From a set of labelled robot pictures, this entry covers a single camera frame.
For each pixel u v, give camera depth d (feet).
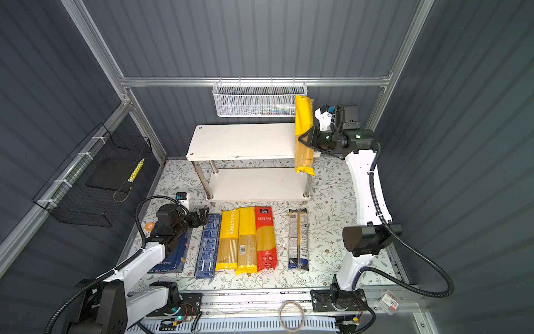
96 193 2.36
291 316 2.32
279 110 3.01
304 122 2.37
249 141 2.60
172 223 2.23
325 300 2.42
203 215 2.63
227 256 2.72
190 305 2.37
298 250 2.77
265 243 2.82
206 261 2.65
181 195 2.47
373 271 1.68
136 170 2.56
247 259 2.70
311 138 2.22
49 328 1.19
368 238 1.46
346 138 1.66
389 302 2.37
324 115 2.15
